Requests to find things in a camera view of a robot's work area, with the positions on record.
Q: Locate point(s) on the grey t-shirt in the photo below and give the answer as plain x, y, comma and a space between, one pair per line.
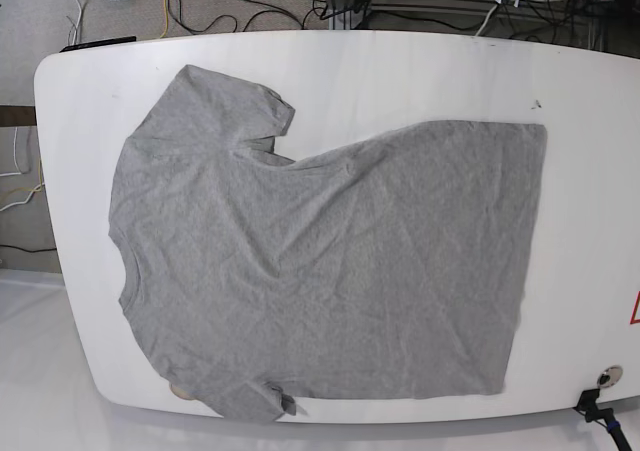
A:
391, 268

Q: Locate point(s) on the beige table grommet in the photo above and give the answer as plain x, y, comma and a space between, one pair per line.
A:
181, 394

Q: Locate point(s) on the red warning triangle sticker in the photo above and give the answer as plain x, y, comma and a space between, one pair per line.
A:
635, 317

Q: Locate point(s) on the silver table grommet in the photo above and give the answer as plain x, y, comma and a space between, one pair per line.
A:
610, 376

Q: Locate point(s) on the black clamp with cable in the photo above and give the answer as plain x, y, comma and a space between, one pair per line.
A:
588, 408

